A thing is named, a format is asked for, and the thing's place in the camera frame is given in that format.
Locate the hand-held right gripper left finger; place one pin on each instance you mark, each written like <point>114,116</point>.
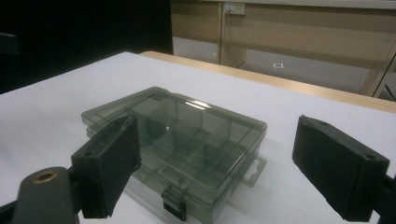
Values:
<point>106,168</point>

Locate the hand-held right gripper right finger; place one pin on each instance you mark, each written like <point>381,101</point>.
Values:
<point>336,165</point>

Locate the grey transparent compartment box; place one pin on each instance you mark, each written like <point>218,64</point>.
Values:
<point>193,137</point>

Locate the black curtain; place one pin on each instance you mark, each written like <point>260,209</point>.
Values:
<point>77,31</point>

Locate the dark box-shaped object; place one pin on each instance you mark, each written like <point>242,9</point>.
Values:
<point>8,43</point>

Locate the white wall socket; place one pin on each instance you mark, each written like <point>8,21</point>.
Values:
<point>234,8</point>

